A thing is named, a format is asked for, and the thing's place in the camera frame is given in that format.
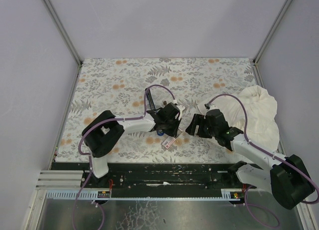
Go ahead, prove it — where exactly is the red white staple box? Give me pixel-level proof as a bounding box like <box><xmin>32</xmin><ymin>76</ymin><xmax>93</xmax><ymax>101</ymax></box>
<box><xmin>162</xmin><ymin>136</ymin><xmax>176</xmax><ymax>149</ymax></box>

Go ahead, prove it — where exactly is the white slotted cable duct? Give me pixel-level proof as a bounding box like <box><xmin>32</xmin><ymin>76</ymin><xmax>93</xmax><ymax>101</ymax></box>
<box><xmin>46</xmin><ymin>190</ymin><xmax>240</xmax><ymax>202</ymax></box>

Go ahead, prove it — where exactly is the purple cable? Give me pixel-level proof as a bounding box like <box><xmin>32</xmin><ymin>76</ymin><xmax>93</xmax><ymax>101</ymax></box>
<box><xmin>204</xmin><ymin>94</ymin><xmax>319</xmax><ymax>227</ymax></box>
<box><xmin>72</xmin><ymin>84</ymin><xmax>178</xmax><ymax>230</ymax></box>

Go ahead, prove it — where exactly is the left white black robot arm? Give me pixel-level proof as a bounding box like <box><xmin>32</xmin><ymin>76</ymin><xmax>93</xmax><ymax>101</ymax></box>
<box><xmin>78</xmin><ymin>101</ymin><xmax>185</xmax><ymax>178</ymax></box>

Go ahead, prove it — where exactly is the left aluminium frame post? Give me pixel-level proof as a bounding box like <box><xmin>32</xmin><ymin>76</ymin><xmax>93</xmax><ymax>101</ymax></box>
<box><xmin>41</xmin><ymin>0</ymin><xmax>83</xmax><ymax>66</ymax></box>

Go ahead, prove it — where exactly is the white crumpled cloth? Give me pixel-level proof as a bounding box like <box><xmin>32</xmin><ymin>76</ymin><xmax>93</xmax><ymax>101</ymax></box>
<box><xmin>212</xmin><ymin>85</ymin><xmax>280</xmax><ymax>151</ymax></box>

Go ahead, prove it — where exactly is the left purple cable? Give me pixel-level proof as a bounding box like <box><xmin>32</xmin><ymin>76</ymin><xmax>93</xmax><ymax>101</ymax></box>
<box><xmin>72</xmin><ymin>84</ymin><xmax>178</xmax><ymax>230</ymax></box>

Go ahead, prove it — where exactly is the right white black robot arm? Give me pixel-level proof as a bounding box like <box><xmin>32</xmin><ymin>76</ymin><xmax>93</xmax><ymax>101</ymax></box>
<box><xmin>186</xmin><ymin>109</ymin><xmax>318</xmax><ymax>210</ymax></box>

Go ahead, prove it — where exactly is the floral patterned table mat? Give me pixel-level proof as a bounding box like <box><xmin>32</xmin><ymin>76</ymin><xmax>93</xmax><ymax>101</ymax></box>
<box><xmin>54</xmin><ymin>58</ymin><xmax>257</xmax><ymax>163</ymax></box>

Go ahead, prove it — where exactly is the aluminium frame post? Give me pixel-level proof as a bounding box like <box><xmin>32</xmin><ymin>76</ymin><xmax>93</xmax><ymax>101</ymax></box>
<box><xmin>41</xmin><ymin>0</ymin><xmax>83</xmax><ymax>66</ymax></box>
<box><xmin>253</xmin><ymin>0</ymin><xmax>300</xmax><ymax>65</ymax></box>

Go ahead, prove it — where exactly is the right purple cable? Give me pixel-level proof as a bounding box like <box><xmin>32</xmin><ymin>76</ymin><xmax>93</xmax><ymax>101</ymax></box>
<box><xmin>204</xmin><ymin>94</ymin><xmax>319</xmax><ymax>227</ymax></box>

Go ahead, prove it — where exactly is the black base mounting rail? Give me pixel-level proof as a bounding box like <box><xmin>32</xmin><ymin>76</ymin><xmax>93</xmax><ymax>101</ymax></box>
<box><xmin>51</xmin><ymin>163</ymin><xmax>248</xmax><ymax>199</ymax></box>

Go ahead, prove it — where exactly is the left aluminium extrusion rail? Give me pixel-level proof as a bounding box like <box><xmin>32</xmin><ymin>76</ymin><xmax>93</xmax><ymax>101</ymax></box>
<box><xmin>36</xmin><ymin>170</ymin><xmax>83</xmax><ymax>190</ymax></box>

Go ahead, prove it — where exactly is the blue stapler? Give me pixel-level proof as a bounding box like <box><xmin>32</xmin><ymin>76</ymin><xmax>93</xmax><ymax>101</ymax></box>
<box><xmin>145</xmin><ymin>89</ymin><xmax>164</xmax><ymax>136</ymax></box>

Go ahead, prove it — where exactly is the right aluminium frame post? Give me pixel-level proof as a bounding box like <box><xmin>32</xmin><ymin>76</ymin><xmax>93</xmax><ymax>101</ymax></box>
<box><xmin>253</xmin><ymin>0</ymin><xmax>300</xmax><ymax>65</ymax></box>

